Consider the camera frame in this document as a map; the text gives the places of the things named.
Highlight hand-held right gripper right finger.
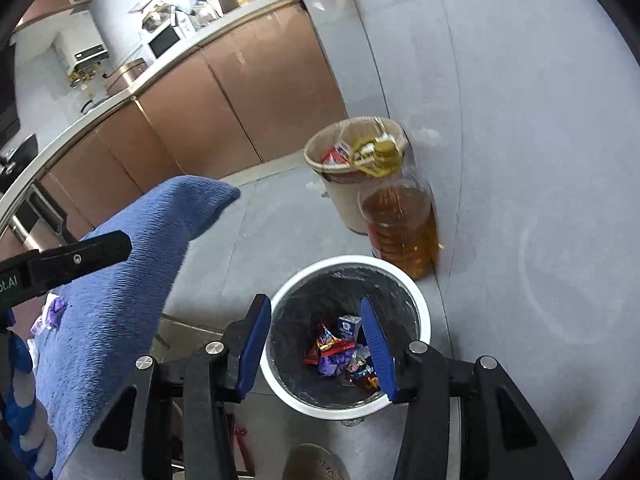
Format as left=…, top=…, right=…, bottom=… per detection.
left=360, top=296, right=576, bottom=480

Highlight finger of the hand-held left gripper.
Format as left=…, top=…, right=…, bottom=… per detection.
left=26, top=230, right=133, bottom=292

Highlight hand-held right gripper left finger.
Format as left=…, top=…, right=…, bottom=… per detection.
left=65, top=294, right=272, bottom=480

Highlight blue white small carton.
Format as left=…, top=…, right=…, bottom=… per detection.
left=339, top=314, right=362, bottom=343

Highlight purple wrapper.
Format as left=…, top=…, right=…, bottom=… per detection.
left=31, top=294, right=67, bottom=336
left=317, top=352, right=353, bottom=377

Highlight red orange wrapper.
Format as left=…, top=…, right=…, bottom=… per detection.
left=305, top=325, right=356, bottom=365

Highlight white trash bin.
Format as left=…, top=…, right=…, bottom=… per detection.
left=259, top=256, right=432, bottom=421

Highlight beige trash bin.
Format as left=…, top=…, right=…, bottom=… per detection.
left=304, top=116, right=408, bottom=235

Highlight purple crumpled wrapper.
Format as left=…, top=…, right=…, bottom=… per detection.
left=31, top=294, right=67, bottom=336

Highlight blue towel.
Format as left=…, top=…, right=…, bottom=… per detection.
left=35, top=175, right=242, bottom=480

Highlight red plastic object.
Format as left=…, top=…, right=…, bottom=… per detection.
left=227, top=412, right=256, bottom=476

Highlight large amber oil bottle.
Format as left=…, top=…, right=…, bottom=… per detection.
left=352, top=135, right=440, bottom=281

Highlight beige slipper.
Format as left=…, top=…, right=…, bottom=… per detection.
left=282, top=442, right=351, bottom=480

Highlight copper rice cooker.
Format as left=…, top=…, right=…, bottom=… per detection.
left=106, top=60, right=151, bottom=97

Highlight red white packet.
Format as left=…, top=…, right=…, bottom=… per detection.
left=322, top=142, right=354, bottom=166

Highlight white water heater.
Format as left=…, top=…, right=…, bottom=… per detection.
left=54, top=30, right=110, bottom=73

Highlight white microwave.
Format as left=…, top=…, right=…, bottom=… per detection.
left=145, top=25, right=183, bottom=60

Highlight copper lower cabinets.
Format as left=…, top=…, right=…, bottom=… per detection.
left=40, top=0, right=348, bottom=231

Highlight steel pot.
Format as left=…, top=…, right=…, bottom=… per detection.
left=142, top=7, right=173, bottom=29

